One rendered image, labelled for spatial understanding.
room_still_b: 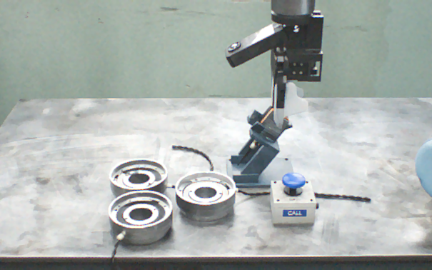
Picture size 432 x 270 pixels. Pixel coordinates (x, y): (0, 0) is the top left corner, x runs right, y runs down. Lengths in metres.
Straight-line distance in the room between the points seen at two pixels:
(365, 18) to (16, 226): 1.93
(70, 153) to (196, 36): 1.44
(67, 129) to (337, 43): 1.58
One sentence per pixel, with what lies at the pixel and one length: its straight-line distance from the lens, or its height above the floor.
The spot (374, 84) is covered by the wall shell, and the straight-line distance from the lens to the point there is 2.79.
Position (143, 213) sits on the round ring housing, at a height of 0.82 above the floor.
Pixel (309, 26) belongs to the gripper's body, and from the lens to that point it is 1.04.
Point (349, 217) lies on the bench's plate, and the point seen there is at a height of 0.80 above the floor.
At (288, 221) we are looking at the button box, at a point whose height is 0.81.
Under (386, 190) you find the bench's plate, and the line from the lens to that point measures 1.16.
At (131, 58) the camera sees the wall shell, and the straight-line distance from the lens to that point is 2.68.
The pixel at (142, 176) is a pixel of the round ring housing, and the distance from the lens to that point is 1.12.
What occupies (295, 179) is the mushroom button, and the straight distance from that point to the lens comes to 1.02.
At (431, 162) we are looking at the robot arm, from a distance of 0.90.
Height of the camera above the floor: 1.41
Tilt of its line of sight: 28 degrees down
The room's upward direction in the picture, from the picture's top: straight up
